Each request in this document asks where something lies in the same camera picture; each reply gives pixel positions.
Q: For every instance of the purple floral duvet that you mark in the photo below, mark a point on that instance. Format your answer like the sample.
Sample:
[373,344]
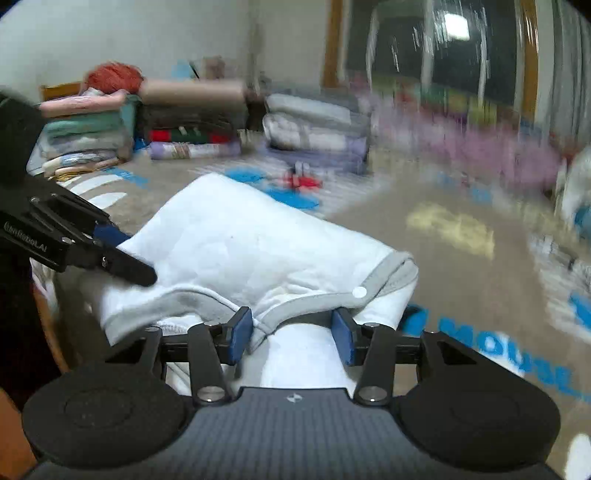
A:
[461,143]

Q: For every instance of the stack of folded pastel clothes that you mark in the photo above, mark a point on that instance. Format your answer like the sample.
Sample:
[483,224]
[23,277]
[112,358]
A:
[83,134]

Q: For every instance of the stack of folded pale clothes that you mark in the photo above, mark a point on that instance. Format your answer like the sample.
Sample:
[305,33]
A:
[314,131]

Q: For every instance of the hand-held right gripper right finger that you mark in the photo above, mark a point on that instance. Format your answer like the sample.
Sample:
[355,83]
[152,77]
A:
[342,337]

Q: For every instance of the cartoon mouse printed blanket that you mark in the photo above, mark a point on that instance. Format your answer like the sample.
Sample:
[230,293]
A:
[461,277]

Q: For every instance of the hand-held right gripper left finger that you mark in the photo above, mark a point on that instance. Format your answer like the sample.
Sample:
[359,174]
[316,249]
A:
[241,334]

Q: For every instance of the wooden framed window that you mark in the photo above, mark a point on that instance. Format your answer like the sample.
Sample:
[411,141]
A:
[438,46]

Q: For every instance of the stack of folded dark clothes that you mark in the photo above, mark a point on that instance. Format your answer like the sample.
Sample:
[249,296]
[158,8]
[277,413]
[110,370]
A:
[194,115]

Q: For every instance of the grey curtain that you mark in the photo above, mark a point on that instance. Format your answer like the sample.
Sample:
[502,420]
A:
[565,69]

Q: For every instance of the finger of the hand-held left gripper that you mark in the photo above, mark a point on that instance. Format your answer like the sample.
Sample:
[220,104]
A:
[111,234]
[129,272]

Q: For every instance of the colourful alphabet panel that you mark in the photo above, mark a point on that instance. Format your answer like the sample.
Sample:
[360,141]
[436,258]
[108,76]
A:
[443,104]

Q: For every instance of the red knitted garment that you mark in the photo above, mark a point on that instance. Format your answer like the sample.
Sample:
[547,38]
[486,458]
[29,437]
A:
[115,76]

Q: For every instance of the white garment with grey trim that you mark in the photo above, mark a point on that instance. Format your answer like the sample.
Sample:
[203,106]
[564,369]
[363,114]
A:
[240,240]

